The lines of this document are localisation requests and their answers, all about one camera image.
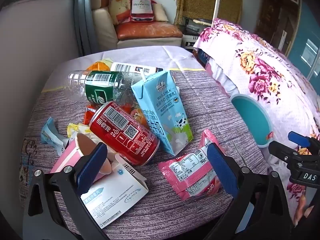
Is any pink paper carton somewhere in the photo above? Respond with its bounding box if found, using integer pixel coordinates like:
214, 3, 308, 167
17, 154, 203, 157
50, 132, 113, 183

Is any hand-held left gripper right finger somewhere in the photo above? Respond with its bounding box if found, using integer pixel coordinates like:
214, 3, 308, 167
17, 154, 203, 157
204, 142, 304, 240

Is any white medicine box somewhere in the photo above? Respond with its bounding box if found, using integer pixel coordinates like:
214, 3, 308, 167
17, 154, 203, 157
80, 155, 149, 228

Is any dark wooden cabinet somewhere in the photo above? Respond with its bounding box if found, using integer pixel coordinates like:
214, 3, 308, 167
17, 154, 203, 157
255, 0, 301, 58

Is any orange seat cushion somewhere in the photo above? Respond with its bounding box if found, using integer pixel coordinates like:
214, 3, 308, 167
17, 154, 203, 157
115, 21, 183, 41

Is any pink floral quilt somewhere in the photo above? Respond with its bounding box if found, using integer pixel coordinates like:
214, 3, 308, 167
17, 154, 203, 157
192, 17, 320, 228

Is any cream printed pillow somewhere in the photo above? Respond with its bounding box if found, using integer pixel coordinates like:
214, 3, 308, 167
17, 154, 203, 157
109, 0, 170, 26

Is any light blue wrapper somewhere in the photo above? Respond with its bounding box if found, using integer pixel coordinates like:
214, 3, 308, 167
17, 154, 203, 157
41, 117, 66, 153

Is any orange printed candy packet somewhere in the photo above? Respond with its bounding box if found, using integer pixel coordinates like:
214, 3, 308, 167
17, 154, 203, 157
120, 102, 148, 126

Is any red soda can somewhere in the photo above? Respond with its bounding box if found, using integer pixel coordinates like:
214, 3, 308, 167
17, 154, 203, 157
89, 101, 160, 167

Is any teal trash bin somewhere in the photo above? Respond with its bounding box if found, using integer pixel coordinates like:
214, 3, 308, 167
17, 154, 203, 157
229, 94, 275, 148

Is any cream sofa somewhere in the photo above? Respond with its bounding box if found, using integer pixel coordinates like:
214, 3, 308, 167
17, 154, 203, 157
90, 0, 185, 50

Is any clear bottle with green label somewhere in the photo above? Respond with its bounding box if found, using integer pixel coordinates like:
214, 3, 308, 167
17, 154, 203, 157
68, 70, 140, 104

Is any red orange small packet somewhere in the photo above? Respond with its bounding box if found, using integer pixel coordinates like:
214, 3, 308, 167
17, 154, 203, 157
83, 104, 98, 126

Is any yellow and white wrapper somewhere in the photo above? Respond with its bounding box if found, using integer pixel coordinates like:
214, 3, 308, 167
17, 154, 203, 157
66, 122, 98, 141

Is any leopard print cloth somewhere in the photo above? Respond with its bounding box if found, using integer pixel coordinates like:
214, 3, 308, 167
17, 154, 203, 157
174, 0, 243, 28

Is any grey curtain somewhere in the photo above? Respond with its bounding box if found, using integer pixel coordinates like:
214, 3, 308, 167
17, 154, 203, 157
72, 0, 93, 56

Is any black stereo equipment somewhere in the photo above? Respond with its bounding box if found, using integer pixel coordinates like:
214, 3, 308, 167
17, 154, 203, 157
181, 16, 213, 50

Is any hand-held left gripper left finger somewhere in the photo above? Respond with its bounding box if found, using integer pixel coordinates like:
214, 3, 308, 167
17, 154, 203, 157
22, 142, 108, 240

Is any light blue milk carton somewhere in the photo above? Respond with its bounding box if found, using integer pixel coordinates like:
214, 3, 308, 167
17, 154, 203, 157
130, 69, 194, 157

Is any red gift bag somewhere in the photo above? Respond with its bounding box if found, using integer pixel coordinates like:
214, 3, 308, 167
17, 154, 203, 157
129, 0, 155, 23

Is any white cylindrical paper can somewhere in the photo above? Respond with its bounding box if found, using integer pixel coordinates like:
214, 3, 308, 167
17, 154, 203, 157
110, 62, 164, 77

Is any pink snack packet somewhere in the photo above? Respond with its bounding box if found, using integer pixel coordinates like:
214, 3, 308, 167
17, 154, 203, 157
158, 129, 227, 200

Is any striped purple bedsheet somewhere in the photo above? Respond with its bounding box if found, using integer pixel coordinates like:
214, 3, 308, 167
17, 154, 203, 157
20, 45, 272, 236

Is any orange and cream snack packet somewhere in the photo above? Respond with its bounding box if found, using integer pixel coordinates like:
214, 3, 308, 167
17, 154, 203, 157
86, 59, 112, 72

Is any white pole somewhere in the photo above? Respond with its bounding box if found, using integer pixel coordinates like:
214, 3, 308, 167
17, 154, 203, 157
211, 0, 223, 28

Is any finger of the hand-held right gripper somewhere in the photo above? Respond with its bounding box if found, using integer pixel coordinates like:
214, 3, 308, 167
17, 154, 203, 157
287, 131, 320, 155
268, 141, 305, 168

